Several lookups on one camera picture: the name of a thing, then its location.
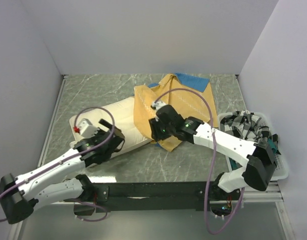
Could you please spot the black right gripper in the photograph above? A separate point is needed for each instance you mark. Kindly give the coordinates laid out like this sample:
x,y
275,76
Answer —
x,y
156,134

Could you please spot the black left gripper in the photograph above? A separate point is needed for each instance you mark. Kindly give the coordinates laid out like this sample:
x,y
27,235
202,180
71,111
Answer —
x,y
102,121

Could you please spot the cream pillow with bear print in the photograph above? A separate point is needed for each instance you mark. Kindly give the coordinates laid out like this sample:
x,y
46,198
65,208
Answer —
x,y
123,114

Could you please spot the yellow and blue pillowcase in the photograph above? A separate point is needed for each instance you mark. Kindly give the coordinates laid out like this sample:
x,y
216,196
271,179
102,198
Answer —
x,y
185,103

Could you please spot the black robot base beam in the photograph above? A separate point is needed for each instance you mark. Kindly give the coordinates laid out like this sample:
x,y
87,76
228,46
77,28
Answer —
x,y
147,196

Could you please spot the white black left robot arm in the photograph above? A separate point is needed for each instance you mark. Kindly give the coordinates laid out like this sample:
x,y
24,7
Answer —
x,y
21,195

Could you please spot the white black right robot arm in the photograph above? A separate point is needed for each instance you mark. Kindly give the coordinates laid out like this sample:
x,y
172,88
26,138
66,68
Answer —
x,y
257,160

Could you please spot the black white checkered cloth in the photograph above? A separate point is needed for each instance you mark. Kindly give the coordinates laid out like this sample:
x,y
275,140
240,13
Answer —
x,y
245,125

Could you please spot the teal green cloth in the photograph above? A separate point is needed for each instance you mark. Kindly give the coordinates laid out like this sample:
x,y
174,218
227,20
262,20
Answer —
x,y
235,165

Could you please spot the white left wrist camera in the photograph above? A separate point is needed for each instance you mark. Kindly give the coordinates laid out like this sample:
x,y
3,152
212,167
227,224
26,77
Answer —
x,y
85,128

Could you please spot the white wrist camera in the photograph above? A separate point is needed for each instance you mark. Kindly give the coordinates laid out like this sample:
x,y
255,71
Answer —
x,y
85,128
156,105

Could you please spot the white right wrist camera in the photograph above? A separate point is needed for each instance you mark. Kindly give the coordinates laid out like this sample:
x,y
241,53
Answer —
x,y
156,105

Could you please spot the aluminium frame rail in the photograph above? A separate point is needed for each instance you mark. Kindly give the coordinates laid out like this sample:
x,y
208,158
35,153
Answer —
x,y
271,194

